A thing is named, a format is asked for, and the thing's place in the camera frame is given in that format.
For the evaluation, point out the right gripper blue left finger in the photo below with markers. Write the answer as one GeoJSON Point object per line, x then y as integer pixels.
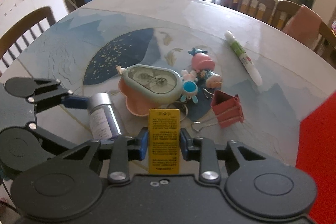
{"type": "Point", "coordinates": [121, 151]}

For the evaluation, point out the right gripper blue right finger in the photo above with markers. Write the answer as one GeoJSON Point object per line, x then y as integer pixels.
{"type": "Point", "coordinates": [206, 153]}

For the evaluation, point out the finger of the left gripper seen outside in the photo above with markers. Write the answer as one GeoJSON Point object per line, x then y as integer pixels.
{"type": "Point", "coordinates": [75, 102]}

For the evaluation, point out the silver cap clear bottle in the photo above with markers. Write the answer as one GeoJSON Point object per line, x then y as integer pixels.
{"type": "Point", "coordinates": [104, 119]}

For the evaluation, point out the yellow rectangular box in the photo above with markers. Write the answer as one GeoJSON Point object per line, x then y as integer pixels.
{"type": "Point", "coordinates": [164, 126]}

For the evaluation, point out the pink heart shaped dish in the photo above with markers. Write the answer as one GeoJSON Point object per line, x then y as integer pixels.
{"type": "Point", "coordinates": [136, 103]}

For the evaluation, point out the red binder clip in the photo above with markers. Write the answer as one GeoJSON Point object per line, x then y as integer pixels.
{"type": "Point", "coordinates": [227, 110]}

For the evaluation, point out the correction tape dispenser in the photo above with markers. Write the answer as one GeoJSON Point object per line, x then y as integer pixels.
{"type": "Point", "coordinates": [159, 85]}

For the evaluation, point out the pink pig figurine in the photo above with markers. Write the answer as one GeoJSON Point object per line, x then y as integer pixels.
{"type": "Point", "coordinates": [204, 66]}

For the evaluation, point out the white green glue pen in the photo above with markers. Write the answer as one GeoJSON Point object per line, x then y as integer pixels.
{"type": "Point", "coordinates": [244, 58]}

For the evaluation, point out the wooden chair at left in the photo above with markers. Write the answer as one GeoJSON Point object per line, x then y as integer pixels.
{"type": "Point", "coordinates": [23, 33]}

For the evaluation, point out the red cardboard box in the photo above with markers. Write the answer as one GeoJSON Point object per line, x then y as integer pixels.
{"type": "Point", "coordinates": [316, 156]}

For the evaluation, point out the wooden chair with pink cloth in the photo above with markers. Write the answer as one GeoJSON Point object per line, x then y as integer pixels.
{"type": "Point", "coordinates": [324, 45]}

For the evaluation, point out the pink cloth on chair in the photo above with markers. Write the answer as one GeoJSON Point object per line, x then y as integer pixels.
{"type": "Point", "coordinates": [304, 26]}

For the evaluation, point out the blue white rabbit keychain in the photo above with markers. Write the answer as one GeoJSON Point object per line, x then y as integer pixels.
{"type": "Point", "coordinates": [189, 86]}

